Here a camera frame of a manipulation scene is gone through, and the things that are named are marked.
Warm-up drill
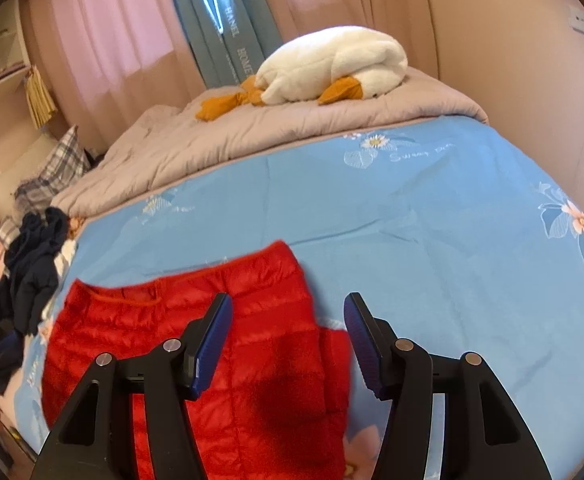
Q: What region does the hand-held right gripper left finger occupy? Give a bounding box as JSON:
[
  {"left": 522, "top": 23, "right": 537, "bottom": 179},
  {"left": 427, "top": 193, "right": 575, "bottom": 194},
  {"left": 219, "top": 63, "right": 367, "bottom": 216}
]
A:
[{"left": 29, "top": 292, "right": 235, "bottom": 480}]

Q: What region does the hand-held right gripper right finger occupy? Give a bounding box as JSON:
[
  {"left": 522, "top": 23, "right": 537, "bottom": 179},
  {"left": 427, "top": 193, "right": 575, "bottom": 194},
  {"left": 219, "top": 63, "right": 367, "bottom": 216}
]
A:
[{"left": 343, "top": 291, "right": 555, "bottom": 480}]

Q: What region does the red down jacket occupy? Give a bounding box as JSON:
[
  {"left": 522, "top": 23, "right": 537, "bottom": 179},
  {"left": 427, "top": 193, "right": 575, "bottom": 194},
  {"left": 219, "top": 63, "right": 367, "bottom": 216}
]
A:
[{"left": 40, "top": 240, "right": 353, "bottom": 480}]

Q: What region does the pile of dark navy clothes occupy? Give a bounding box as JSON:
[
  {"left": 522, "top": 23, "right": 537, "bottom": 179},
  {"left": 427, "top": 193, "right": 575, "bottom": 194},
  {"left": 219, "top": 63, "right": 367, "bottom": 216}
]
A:
[{"left": 0, "top": 207, "right": 72, "bottom": 396}]

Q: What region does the blue floral bedsheet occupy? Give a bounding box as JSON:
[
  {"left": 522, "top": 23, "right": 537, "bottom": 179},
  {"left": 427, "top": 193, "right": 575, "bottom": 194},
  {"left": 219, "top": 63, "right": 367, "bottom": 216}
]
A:
[{"left": 14, "top": 115, "right": 584, "bottom": 480}]

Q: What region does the grey quilt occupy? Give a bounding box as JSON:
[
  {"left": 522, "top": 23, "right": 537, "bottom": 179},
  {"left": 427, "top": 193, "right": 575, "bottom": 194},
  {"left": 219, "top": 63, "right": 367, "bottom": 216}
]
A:
[{"left": 52, "top": 67, "right": 490, "bottom": 218}]

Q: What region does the plaid pillow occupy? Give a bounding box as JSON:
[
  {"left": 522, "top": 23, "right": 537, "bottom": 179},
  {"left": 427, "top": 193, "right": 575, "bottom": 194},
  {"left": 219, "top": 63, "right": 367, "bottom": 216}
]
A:
[{"left": 0, "top": 125, "right": 91, "bottom": 251}]

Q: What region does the yellow tassel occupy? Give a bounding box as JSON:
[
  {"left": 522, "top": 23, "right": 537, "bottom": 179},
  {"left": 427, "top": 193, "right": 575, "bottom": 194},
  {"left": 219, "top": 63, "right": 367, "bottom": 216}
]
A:
[{"left": 24, "top": 65, "right": 58, "bottom": 130}]

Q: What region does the white goose plush toy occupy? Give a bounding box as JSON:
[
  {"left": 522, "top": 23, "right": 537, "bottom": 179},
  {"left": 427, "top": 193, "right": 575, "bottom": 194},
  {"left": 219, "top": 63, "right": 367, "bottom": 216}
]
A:
[{"left": 195, "top": 25, "right": 409, "bottom": 122}]

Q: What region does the teal curtain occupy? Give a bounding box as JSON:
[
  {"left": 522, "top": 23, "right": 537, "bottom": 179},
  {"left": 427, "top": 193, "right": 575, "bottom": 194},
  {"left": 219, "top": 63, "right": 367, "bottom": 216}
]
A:
[{"left": 164, "top": 0, "right": 283, "bottom": 92}]

